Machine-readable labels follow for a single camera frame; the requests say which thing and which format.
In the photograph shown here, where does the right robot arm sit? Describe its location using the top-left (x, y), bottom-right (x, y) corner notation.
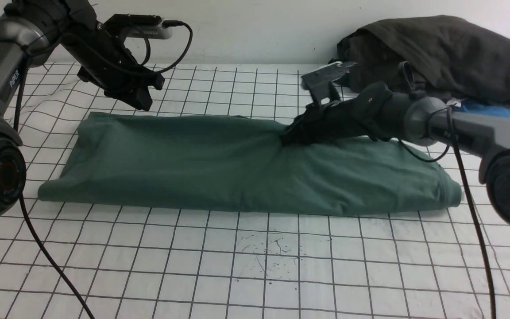
top-left (281, 82), bottom-right (510, 224)

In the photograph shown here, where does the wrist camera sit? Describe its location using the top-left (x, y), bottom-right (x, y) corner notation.
top-left (300, 61), bottom-right (357, 107)
top-left (102, 14), bottom-right (184, 42)

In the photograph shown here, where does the dark grey garment pile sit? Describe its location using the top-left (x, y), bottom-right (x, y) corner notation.
top-left (336, 16), bottom-right (510, 107)

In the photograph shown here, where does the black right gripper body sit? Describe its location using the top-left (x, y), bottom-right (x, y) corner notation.
top-left (279, 100), bottom-right (369, 147)

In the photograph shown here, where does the blue garment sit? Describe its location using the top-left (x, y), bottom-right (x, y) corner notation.
top-left (448, 99), bottom-right (510, 118)

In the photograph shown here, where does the white grid-patterned table cloth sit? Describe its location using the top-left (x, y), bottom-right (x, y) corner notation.
top-left (0, 62), bottom-right (510, 319)

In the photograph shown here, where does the black right camera cable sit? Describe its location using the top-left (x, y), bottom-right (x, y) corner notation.
top-left (397, 106), bottom-right (499, 319)

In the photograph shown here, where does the green long-sleeved shirt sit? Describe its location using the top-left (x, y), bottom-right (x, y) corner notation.
top-left (37, 112), bottom-right (462, 217)

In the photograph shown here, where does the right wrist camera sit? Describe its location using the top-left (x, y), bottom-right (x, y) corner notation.
top-left (300, 61), bottom-right (357, 107)

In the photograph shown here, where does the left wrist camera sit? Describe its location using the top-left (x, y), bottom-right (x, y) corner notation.
top-left (102, 14), bottom-right (184, 42)

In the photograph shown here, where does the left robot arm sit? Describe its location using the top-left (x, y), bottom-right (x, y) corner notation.
top-left (0, 0), bottom-right (164, 216)

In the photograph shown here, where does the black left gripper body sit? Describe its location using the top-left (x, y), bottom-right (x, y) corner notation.
top-left (61, 21), bottom-right (165, 111)

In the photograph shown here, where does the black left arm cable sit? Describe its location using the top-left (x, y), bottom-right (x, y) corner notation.
top-left (12, 62), bottom-right (96, 319)

